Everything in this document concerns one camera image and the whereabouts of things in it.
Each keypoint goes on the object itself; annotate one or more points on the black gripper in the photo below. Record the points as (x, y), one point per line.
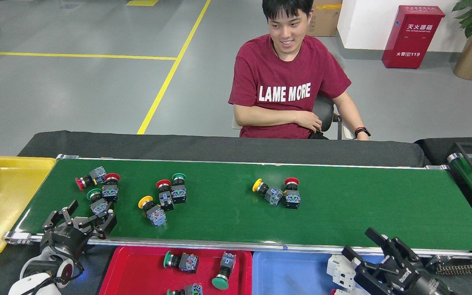
(420, 284)
(62, 241)

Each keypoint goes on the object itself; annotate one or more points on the white circuit breaker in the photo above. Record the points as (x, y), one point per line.
(339, 292)
(338, 270)

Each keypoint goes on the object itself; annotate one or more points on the yellow push button switch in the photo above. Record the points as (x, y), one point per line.
(156, 216)
(274, 196)

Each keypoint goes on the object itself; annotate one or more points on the green push button switch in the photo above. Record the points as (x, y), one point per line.
(188, 262)
(178, 193)
(219, 282)
(193, 290)
(98, 206)

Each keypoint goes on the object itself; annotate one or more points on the person's right forearm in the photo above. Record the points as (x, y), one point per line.
(264, 116)

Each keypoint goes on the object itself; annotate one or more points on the person's left forearm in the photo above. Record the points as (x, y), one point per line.
(350, 112)

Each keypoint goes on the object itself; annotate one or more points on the yellow plastic tray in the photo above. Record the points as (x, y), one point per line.
(6, 209)

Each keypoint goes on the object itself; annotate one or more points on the long green conveyor belt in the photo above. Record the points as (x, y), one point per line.
(342, 196)

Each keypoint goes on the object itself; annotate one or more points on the person's left hand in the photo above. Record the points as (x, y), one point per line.
(363, 138)

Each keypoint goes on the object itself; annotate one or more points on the person's right hand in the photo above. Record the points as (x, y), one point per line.
(309, 121)

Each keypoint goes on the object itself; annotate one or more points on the red plastic bin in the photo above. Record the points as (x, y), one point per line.
(137, 274)

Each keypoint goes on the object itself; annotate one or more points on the blue plastic bin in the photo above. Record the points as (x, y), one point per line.
(289, 274)

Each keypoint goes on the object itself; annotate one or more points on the black table cloth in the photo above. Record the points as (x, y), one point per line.
(432, 147)
(178, 145)

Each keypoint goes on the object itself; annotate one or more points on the black wrist watch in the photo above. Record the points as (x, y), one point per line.
(362, 132)

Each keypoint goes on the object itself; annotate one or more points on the grey office chair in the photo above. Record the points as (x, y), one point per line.
(323, 110)

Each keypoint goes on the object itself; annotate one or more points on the person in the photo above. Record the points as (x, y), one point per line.
(285, 69)

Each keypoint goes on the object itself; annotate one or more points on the red fire extinguisher cabinet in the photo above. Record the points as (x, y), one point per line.
(412, 39)

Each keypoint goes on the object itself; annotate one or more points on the brown cardboard box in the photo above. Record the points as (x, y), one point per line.
(326, 20)

